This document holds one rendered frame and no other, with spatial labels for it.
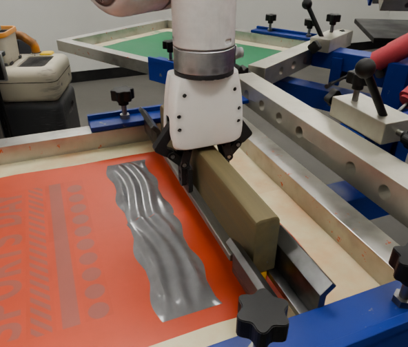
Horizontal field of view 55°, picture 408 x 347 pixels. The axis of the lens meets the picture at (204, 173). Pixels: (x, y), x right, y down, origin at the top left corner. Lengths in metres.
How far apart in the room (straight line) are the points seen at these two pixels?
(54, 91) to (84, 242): 1.04
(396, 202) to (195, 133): 0.28
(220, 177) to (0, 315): 0.29
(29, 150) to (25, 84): 0.80
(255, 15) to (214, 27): 4.44
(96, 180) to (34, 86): 0.91
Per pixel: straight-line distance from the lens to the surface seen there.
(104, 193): 0.65
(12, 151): 0.79
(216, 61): 0.47
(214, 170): 0.49
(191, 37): 0.46
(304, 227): 0.58
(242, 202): 0.43
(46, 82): 1.54
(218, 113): 0.51
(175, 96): 0.49
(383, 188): 0.59
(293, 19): 5.17
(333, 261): 0.54
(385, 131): 0.64
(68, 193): 0.67
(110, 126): 0.78
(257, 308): 0.33
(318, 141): 0.67
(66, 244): 0.57
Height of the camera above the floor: 1.31
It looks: 31 degrees down
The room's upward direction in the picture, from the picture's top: straight up
